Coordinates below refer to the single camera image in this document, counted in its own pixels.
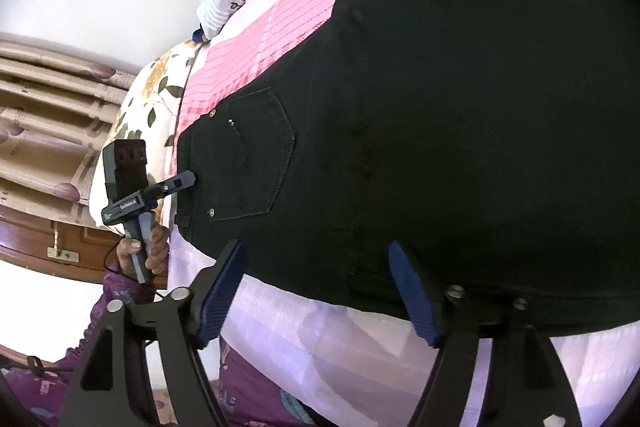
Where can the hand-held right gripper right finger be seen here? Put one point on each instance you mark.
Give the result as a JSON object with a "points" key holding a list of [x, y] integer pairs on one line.
{"points": [[415, 292]]}

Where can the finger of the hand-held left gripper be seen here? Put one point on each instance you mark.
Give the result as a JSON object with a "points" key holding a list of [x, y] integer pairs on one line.
{"points": [[172, 186]]}

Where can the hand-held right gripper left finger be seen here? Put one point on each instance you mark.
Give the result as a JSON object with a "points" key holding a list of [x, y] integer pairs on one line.
{"points": [[220, 297]]}

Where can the black pants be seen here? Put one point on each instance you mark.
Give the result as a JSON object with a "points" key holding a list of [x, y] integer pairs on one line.
{"points": [[425, 132]]}

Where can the person's left forearm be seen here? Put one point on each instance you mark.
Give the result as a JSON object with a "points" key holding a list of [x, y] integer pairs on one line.
{"points": [[120, 288]]}

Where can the person's left hand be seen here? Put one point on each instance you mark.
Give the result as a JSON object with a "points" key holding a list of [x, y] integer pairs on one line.
{"points": [[160, 249]]}

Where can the floral pillow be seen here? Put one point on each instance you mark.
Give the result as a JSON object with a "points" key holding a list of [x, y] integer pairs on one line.
{"points": [[145, 107]]}

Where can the striped beige curtain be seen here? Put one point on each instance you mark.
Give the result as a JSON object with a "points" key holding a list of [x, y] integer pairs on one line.
{"points": [[40, 122]]}

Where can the brass metal latch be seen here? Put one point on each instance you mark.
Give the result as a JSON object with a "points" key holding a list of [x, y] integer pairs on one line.
{"points": [[62, 252]]}

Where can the small dark blue object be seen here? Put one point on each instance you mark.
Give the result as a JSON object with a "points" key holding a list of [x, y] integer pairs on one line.
{"points": [[199, 35]]}

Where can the pink checked bedsheet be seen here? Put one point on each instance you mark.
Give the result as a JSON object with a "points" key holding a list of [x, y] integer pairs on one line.
{"points": [[300, 32]]}

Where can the brown wooden bed frame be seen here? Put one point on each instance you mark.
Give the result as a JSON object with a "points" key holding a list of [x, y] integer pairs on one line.
{"points": [[30, 237]]}

